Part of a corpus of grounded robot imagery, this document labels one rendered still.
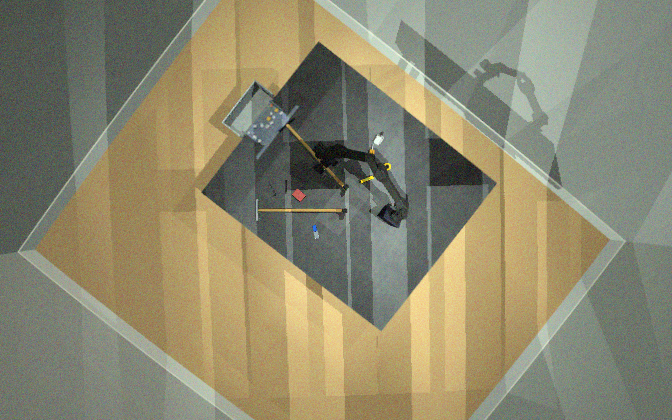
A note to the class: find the red rectangular block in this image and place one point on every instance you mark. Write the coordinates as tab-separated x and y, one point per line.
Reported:
299	195

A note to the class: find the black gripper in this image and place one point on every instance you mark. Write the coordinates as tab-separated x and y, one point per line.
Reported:
319	168

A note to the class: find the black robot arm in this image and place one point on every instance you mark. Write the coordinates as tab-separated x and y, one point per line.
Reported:
379	171

